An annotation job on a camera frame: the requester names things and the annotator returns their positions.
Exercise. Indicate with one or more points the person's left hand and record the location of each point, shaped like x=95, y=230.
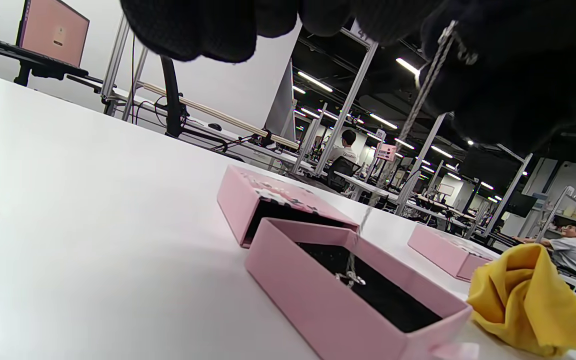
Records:
x=518, y=65

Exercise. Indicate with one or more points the pink floral box sleeve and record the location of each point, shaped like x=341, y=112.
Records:
x=438, y=252

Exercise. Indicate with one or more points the yellow cleaning cloth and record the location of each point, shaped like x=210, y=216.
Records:
x=518, y=300

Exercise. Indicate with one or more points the pink floral box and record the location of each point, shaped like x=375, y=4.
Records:
x=238, y=200

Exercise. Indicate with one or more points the pink tray black lining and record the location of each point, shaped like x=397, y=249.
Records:
x=308, y=300

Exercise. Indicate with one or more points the white storage shelf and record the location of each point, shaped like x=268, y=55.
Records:
x=573, y=210

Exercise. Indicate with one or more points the pink screen monitor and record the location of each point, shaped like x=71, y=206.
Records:
x=386, y=152

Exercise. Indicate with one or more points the white hanging sign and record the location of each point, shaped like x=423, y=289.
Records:
x=360, y=34

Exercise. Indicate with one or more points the black chair chrome base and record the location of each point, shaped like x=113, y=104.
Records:
x=170, y=100

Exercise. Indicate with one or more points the black keyboard tray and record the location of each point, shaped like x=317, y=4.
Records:
x=33, y=62

